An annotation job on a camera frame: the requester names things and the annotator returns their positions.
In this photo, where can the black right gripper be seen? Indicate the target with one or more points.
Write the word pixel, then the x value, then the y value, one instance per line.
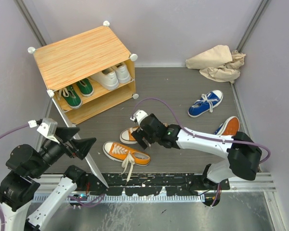
pixel 138 136

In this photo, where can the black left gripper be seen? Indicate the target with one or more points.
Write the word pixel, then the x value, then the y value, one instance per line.
pixel 64 134

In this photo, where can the orange sneaker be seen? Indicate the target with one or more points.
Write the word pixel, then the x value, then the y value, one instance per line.
pixel 126 156
pixel 126 136

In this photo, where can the white cabinet door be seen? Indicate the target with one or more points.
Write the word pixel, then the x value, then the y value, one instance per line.
pixel 94 168

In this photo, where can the green sneaker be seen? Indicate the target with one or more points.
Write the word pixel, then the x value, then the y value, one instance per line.
pixel 85 87
pixel 70 96

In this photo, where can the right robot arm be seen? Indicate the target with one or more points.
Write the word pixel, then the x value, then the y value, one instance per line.
pixel 241 156

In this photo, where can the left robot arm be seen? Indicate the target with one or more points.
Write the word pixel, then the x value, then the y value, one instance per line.
pixel 26 165

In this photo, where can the white shoe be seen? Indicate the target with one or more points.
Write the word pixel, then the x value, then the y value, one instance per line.
pixel 122 73
pixel 107 78

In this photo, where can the wooden shoe cabinet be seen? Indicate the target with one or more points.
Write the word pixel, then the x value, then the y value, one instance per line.
pixel 70 60

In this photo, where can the blue sneaker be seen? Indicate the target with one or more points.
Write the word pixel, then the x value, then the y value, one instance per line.
pixel 206 103
pixel 230 127

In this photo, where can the beige cloth bag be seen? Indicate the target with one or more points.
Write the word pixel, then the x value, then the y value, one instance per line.
pixel 219 64

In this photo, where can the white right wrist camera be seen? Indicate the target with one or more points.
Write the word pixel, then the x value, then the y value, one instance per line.
pixel 138 116

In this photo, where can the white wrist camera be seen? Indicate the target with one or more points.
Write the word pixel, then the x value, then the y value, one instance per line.
pixel 45 127
pixel 138 116

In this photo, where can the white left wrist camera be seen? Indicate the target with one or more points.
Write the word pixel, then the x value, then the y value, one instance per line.
pixel 45 127

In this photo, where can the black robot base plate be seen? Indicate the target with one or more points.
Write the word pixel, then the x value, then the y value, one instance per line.
pixel 180 184

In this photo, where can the grey cable duct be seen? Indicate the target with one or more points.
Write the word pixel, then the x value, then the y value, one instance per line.
pixel 161 198

